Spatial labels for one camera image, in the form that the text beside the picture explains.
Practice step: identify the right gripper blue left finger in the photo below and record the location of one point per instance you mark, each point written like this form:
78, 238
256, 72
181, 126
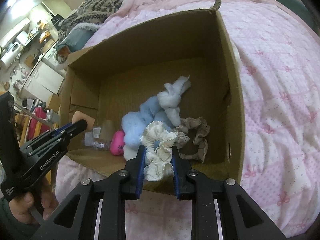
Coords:
140, 158

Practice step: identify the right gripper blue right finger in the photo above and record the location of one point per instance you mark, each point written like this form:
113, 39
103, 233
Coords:
175, 165

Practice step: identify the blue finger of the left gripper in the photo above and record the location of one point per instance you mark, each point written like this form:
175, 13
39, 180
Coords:
76, 129
62, 129

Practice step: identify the white blue round plush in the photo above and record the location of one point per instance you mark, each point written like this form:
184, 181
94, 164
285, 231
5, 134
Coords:
129, 153

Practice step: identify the pink rubber duck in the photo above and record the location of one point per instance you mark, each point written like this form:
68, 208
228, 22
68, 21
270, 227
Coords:
117, 143

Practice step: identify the light blue fluffy sock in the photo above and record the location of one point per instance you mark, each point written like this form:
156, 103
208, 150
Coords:
134, 123

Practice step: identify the clear bag of small toys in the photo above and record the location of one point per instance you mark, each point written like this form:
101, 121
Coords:
93, 139

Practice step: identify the white fluffy knotted cloth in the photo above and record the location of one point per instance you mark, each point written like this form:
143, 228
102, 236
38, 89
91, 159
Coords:
170, 98

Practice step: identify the person's left hand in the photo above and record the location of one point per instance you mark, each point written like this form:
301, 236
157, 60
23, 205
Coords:
21, 205

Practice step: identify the grey trash bin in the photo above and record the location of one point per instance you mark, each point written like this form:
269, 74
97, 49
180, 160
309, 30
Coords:
52, 117

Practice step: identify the red suitcase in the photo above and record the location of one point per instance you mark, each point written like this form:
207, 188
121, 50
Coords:
35, 127

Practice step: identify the open cardboard box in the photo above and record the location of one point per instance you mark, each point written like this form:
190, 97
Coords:
117, 75

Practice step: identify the white kitchen cabinet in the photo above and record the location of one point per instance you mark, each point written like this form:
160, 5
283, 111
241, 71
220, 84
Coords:
41, 83

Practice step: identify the white washing machine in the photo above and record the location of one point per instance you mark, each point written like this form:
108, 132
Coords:
50, 58

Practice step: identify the teal fur-trimmed jacket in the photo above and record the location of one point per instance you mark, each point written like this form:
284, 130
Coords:
75, 40

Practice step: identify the patterned knit blanket pile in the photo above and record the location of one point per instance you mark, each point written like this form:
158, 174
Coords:
90, 15

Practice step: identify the pink patterned quilt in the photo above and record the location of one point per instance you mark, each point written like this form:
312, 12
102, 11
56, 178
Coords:
278, 58

